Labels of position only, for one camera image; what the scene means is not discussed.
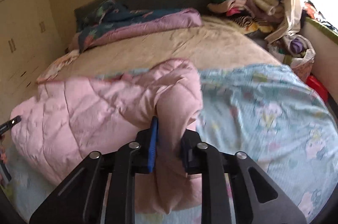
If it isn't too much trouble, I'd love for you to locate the beige bed sheet mattress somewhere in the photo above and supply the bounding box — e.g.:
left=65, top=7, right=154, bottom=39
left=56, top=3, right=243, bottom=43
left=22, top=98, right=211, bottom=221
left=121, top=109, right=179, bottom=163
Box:
left=54, top=16, right=281, bottom=80

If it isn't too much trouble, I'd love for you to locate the cream wardrobe with drawers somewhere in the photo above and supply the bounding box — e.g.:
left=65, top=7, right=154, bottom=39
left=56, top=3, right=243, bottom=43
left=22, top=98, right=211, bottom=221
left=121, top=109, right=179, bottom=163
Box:
left=0, top=0, right=63, bottom=122

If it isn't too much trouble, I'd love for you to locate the dark teal floral purple quilt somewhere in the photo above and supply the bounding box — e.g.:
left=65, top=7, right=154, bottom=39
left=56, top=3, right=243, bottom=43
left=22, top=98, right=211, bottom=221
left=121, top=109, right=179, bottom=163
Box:
left=74, top=0, right=202, bottom=53

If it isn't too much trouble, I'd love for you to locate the red plastic container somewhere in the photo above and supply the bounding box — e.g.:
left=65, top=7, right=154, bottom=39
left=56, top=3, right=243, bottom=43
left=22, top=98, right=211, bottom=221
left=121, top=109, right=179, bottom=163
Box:
left=306, top=75, right=329, bottom=102

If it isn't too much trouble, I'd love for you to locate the pile of mixed clothes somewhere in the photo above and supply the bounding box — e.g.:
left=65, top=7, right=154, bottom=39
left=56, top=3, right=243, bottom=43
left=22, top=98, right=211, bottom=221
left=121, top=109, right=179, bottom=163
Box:
left=207, top=0, right=285, bottom=37

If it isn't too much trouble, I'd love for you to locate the floral cloth on windowsill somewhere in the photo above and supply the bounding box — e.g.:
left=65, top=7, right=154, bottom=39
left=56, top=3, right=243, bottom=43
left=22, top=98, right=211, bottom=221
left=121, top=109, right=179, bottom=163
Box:
left=303, top=1, right=337, bottom=33

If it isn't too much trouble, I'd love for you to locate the pink quilted jacket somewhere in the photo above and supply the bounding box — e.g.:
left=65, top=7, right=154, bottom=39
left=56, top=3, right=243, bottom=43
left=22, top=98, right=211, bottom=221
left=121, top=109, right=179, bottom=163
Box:
left=11, top=59, right=203, bottom=214

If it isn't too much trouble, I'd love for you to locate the light blue Hello Kitty sheet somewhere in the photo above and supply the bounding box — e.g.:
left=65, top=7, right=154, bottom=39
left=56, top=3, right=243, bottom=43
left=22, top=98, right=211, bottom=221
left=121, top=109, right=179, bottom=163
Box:
left=6, top=64, right=337, bottom=223

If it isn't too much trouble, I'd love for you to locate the bag with purple clothes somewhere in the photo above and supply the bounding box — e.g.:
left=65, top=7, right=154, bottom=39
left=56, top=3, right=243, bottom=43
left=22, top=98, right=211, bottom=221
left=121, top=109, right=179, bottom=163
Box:
left=267, top=35, right=316, bottom=83

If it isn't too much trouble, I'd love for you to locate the pink pillow near headboard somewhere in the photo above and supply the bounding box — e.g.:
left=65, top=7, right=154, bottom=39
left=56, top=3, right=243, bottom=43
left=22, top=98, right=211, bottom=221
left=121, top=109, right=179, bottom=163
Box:
left=65, top=37, right=79, bottom=53

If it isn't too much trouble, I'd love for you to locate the person's left hand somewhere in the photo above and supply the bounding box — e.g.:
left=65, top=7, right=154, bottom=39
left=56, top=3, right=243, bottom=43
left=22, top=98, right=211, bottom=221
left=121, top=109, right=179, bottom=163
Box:
left=1, top=134, right=11, bottom=187

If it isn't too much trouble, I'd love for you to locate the peach white small garment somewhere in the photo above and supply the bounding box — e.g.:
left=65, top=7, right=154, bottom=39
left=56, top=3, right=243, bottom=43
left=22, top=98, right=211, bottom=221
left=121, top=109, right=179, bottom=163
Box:
left=36, top=49, right=80, bottom=84

